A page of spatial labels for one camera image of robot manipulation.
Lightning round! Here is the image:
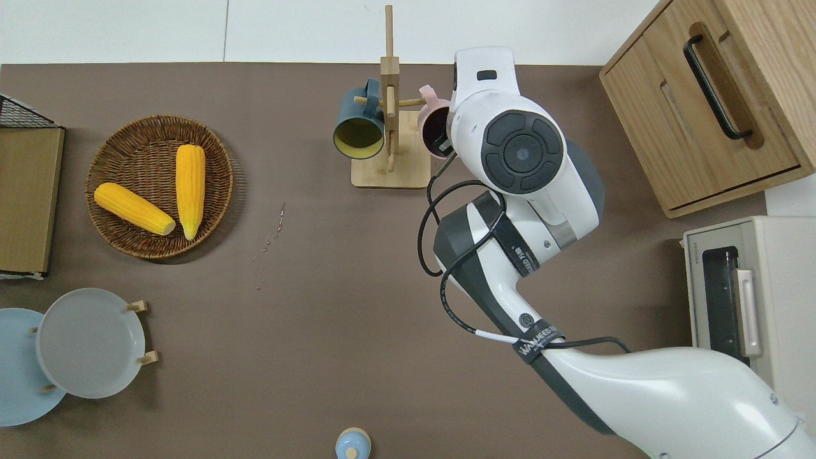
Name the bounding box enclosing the yellow corn cob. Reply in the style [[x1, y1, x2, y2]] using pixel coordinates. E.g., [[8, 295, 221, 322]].
[[94, 182, 176, 237], [175, 144, 207, 241]]

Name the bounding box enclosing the light blue plate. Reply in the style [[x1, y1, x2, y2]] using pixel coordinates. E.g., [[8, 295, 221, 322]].
[[0, 308, 68, 427]]

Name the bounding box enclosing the brown wicker basket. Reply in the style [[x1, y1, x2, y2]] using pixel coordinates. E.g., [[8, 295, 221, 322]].
[[85, 115, 234, 260]]

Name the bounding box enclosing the wooden cabinet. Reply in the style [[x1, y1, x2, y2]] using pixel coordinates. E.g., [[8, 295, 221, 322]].
[[599, 0, 816, 219]]

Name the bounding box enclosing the dark blue mug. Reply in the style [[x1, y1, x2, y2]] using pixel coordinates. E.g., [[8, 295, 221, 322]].
[[333, 78, 387, 160]]

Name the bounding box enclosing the wooden mug tree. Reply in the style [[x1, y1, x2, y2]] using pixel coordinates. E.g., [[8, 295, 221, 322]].
[[351, 5, 435, 189]]

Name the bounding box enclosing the pink mug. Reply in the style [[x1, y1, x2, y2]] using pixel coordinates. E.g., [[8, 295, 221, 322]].
[[418, 85, 456, 160]]

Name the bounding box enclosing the white toaster oven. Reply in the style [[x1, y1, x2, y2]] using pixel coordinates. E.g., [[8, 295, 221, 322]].
[[679, 215, 816, 434]]

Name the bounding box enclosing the brown table mat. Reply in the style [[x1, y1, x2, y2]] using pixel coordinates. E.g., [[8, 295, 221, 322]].
[[0, 62, 769, 459]]

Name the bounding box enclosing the grey plate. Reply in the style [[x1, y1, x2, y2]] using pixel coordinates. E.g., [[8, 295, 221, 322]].
[[36, 288, 146, 400]]

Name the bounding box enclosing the wooden plate rack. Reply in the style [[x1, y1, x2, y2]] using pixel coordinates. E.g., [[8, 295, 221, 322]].
[[29, 300, 160, 393]]

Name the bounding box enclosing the wire and wood shelf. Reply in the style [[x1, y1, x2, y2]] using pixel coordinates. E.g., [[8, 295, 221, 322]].
[[0, 94, 66, 281]]

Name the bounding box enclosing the black cabinet handle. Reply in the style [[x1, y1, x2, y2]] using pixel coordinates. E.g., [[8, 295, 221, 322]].
[[683, 34, 754, 140]]

